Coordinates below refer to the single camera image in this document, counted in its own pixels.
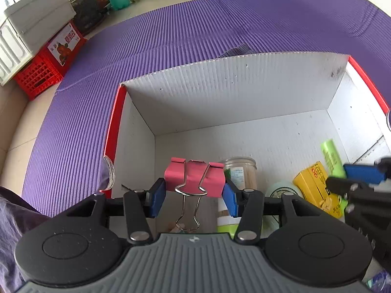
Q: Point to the dark planter pot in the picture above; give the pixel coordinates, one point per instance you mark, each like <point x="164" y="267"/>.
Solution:
<point x="88" y="9"/>

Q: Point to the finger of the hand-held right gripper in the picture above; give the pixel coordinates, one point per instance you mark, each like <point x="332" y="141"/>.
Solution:
<point x="342" y="186"/>
<point x="363" y="172"/>

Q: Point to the red plastic crate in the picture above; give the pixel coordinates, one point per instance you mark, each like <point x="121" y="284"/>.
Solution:
<point x="45" y="67"/>

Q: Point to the white plastic storage box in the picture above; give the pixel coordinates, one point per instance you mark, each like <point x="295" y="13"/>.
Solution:
<point x="30" y="18"/>

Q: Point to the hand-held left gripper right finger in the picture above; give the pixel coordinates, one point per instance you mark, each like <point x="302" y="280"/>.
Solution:
<point x="230" y="200"/>

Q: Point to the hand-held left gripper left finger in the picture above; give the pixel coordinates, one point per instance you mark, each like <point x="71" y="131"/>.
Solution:
<point x="157" y="198"/>

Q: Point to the purple foam mat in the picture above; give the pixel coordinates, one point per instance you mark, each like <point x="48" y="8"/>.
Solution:
<point x="183" y="30"/>

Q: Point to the person's grey purple garment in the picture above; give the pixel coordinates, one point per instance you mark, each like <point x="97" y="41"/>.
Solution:
<point x="12" y="235"/>

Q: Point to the pale green round tape dispenser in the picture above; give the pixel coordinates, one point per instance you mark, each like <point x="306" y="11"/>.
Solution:
<point x="282" y="190"/>

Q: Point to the small yellow box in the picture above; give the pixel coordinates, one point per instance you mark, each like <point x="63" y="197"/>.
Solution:
<point x="311" y="183"/>

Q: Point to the red cardboard shoe box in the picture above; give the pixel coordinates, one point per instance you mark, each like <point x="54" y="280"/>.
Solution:
<point x="244" y="91"/>

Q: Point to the pink binder clip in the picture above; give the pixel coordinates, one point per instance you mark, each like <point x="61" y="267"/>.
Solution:
<point x="192" y="177"/>

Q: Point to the toothpick jar with green lid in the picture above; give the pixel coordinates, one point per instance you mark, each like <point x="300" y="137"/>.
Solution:
<point x="241" y="171"/>

